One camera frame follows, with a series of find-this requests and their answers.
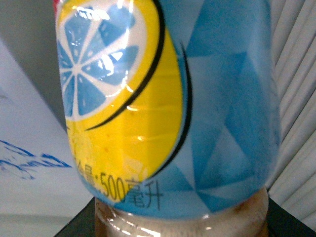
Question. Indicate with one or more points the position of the iced tea drink bottle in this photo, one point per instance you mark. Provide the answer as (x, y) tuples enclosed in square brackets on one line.
[(171, 112)]

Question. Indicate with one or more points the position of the white pleated curtain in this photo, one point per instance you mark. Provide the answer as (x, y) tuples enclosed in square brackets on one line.
[(293, 185)]

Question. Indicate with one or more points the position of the white chest freezer blue rim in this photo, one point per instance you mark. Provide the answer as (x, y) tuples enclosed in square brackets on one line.
[(37, 173)]

